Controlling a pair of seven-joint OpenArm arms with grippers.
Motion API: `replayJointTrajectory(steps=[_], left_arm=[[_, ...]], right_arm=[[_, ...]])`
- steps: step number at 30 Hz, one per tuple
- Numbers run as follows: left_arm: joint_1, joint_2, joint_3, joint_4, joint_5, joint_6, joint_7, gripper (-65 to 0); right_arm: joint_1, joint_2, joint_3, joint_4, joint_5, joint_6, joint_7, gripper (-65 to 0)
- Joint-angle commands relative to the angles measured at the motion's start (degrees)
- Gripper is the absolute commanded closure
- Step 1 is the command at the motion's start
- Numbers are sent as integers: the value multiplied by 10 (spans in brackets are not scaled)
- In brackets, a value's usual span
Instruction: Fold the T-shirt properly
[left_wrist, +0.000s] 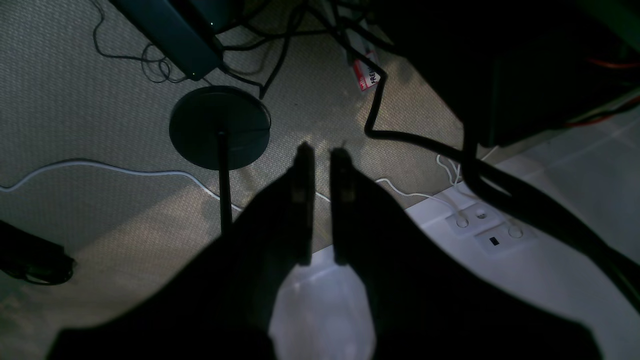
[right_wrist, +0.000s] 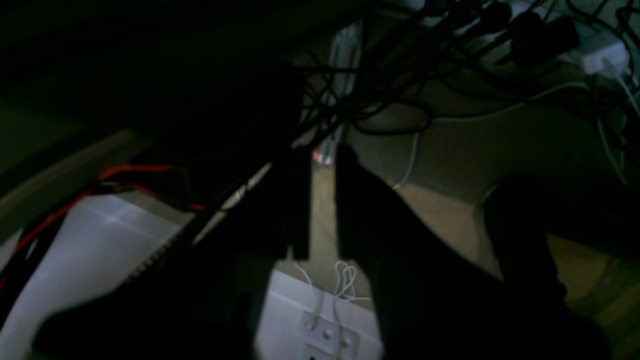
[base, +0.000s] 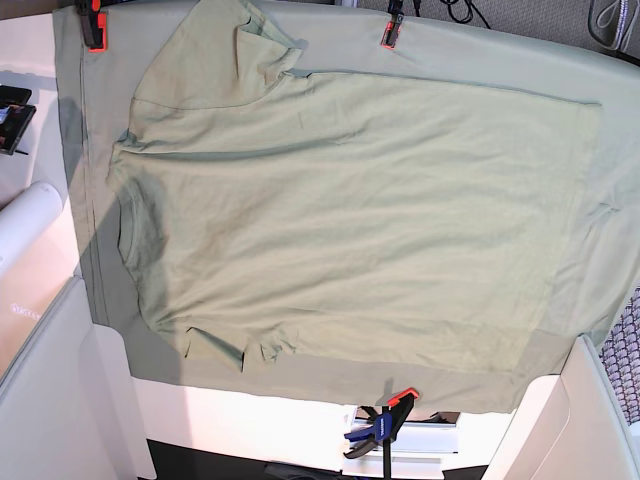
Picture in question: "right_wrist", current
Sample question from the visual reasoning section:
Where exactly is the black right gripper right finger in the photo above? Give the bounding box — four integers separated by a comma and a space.
334, 145, 612, 360

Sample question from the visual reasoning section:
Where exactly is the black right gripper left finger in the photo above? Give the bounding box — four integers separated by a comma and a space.
31, 148, 311, 360

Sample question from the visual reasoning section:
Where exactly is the white box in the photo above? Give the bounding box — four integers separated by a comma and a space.
254, 270, 384, 360

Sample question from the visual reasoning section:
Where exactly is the white power strip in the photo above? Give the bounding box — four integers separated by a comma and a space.
313, 20, 364, 168

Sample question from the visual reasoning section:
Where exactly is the white power adapter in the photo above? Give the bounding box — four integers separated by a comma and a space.
570, 30, 631, 78

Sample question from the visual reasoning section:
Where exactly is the white cable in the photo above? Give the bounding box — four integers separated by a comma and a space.
392, 82, 596, 191

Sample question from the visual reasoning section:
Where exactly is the red wire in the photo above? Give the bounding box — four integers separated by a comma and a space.
10, 164, 226, 261

